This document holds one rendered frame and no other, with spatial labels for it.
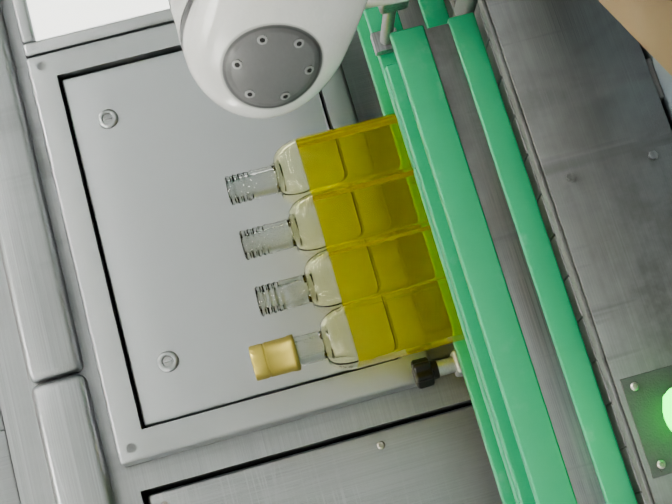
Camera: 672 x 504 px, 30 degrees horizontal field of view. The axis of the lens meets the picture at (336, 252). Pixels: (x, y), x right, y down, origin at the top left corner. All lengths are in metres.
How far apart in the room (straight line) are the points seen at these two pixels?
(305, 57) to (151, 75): 0.72
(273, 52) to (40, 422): 0.72
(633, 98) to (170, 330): 0.54
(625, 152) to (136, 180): 0.55
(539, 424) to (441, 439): 0.30
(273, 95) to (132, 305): 0.66
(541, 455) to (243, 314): 0.41
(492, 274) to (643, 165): 0.16
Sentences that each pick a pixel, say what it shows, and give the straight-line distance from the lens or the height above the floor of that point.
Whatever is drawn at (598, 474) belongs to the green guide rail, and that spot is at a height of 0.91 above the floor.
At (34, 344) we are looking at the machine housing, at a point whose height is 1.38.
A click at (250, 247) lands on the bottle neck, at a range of 1.21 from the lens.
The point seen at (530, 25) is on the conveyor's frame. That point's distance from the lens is 1.15.
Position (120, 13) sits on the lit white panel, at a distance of 1.47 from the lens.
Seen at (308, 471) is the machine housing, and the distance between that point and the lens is 1.35.
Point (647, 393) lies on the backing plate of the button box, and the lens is 1.07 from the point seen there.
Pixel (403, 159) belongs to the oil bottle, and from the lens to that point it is 1.23.
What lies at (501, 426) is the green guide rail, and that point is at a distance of 1.14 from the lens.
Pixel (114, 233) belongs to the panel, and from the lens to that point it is 1.38.
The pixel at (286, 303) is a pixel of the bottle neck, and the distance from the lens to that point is 1.20.
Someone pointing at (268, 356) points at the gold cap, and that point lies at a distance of 1.19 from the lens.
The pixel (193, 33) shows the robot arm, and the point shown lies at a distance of 0.72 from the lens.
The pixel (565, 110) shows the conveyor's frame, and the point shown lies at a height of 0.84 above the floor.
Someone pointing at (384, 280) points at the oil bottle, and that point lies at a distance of 1.19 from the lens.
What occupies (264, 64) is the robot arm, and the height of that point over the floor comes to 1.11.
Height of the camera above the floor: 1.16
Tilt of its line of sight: 5 degrees down
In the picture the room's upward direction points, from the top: 105 degrees counter-clockwise
